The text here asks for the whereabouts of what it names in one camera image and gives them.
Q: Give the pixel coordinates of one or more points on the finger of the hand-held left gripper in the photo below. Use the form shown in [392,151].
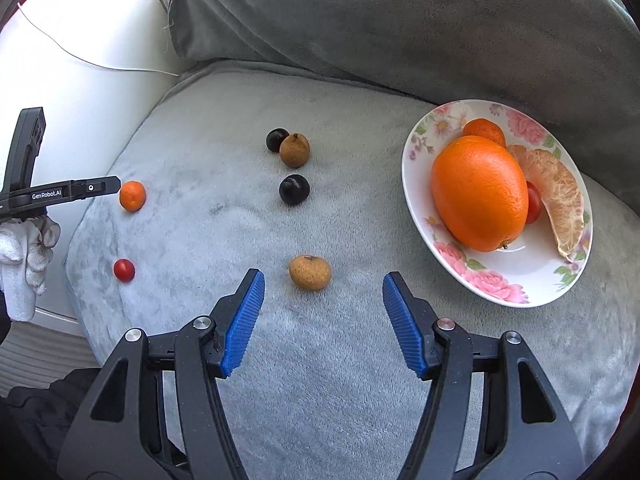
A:
[27,150]
[95,186]

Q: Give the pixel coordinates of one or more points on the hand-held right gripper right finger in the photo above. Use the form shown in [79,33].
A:
[405,325]

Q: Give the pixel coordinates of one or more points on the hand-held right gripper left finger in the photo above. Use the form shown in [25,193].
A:
[242,325]

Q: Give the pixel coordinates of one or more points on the small tangerine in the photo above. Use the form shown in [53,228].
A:
[132,196]
[485,131]

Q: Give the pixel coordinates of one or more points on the brown longan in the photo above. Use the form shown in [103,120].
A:
[310,272]
[295,151]

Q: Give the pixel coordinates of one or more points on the floral white plate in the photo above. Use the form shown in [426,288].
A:
[505,270]

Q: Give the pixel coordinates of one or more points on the large orange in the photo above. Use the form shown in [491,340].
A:
[477,192]

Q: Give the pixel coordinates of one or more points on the red cherry tomato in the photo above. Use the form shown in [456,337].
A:
[124,270]
[534,205]

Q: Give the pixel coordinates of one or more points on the peeled pomelo segment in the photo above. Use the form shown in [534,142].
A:
[560,195]

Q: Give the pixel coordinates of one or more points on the person's left hand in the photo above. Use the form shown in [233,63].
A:
[25,255]

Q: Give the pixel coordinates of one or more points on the black clothing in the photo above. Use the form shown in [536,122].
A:
[30,410]

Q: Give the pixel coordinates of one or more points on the dark grey bolster cushion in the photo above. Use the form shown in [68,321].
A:
[375,25]

